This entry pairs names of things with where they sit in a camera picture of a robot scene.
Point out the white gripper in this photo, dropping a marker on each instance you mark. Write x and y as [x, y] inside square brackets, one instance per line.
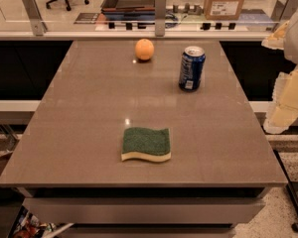
[283, 112]

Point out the green and yellow sponge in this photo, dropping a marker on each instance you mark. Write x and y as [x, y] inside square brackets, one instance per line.
[146, 144]

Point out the cardboard box with label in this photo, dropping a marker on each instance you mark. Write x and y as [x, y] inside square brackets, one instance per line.
[222, 9]

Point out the blue soda can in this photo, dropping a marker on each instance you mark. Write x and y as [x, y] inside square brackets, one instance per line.
[192, 63]

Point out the orange fruit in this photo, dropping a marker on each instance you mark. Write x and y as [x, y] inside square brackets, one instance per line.
[144, 49]

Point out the grey drawer front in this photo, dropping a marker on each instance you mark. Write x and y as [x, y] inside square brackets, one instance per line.
[145, 210]

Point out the colourful items bin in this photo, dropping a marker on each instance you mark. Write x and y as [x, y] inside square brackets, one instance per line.
[27, 225]

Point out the right metal glass bracket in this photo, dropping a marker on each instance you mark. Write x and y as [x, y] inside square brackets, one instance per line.
[283, 10]

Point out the metal glass bracket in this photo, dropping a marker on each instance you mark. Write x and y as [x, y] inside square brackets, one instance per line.
[160, 13]
[36, 21]
[283, 10]

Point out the middle metal glass bracket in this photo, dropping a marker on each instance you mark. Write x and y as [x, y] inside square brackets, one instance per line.
[160, 13]

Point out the left metal glass bracket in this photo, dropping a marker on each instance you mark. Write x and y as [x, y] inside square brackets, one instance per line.
[36, 21]

